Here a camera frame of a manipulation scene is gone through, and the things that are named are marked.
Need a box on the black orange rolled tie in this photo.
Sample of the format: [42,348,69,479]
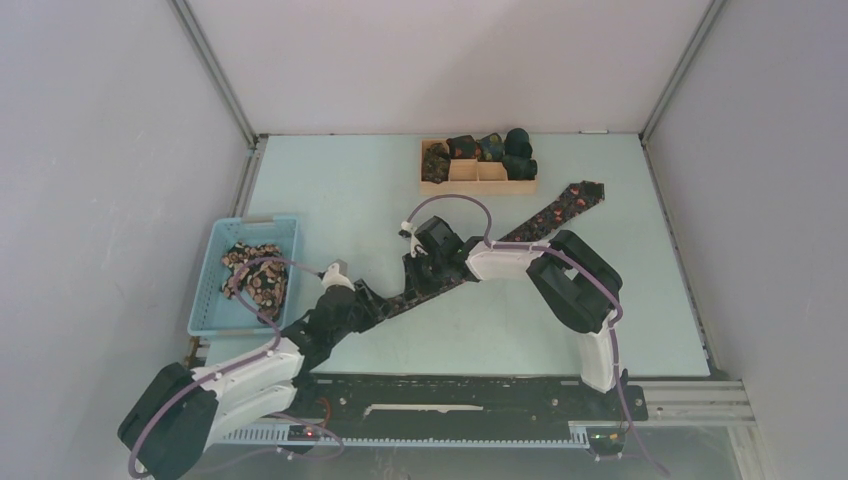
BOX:
[446,135,481,159]

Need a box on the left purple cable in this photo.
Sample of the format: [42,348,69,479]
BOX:
[127,256,329,480]

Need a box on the aluminium frame rail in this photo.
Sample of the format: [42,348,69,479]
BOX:
[150,377,757,439]

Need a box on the white cable duct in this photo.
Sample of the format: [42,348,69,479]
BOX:
[217,423,590,450]

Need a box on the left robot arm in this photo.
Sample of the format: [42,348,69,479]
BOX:
[118,261,375,479]

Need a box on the dark floral rose tie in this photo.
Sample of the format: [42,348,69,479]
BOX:
[355,181,605,323]

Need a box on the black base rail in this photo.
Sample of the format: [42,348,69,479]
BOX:
[284,374,649,443]

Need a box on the dark green rolled tie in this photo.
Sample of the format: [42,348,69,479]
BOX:
[504,128,533,158]
[501,155,538,181]

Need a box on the dark floral rolled tie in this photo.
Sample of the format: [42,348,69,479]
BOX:
[421,143,451,184]

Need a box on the wooden compartment box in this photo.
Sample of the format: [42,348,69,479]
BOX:
[419,139,539,196]

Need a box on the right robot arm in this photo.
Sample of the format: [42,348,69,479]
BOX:
[399,216,623,418]

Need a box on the light blue plastic basket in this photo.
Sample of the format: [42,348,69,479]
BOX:
[187,215,301,338]

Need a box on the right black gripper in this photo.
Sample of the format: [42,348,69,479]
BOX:
[404,250,449,304]

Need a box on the blue patterned rolled tie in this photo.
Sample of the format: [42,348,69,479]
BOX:
[476,133,505,162]

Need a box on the beige floral tie in basket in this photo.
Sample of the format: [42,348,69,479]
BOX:
[221,242,289,322]

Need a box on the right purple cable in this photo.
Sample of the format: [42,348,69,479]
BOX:
[405,193,670,478]

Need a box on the purple cable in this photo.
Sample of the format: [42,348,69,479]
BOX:
[127,256,329,480]
[405,193,670,478]

